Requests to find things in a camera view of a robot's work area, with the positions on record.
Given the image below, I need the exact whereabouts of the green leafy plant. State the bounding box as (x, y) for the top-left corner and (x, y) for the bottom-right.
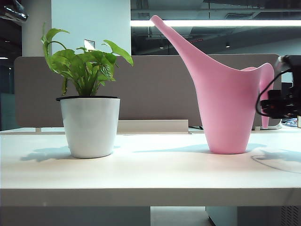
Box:
(41, 23), (134, 97)

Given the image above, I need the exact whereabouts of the white flat desk device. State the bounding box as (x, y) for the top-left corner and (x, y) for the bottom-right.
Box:
(255, 119), (283, 130)

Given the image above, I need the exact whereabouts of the white plant pot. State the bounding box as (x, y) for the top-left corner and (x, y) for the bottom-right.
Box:
(55, 96), (121, 159)

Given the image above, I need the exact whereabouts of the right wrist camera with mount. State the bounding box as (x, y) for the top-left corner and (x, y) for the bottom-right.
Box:
(274, 55), (301, 88)

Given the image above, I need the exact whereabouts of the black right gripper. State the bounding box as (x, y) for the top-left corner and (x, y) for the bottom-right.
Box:
(260, 86), (301, 118)

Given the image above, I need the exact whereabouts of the black camera cable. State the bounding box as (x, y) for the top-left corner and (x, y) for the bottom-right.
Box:
(255, 68), (293, 116)

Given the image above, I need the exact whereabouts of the grey desk partition panel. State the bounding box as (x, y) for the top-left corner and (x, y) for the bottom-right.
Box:
(13, 54), (282, 128)

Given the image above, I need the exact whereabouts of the blue desk clutter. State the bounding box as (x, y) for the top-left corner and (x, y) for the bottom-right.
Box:
(282, 118), (298, 128)

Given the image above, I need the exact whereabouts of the pink plastic watering can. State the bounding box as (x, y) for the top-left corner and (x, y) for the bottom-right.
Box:
(150, 15), (275, 155)

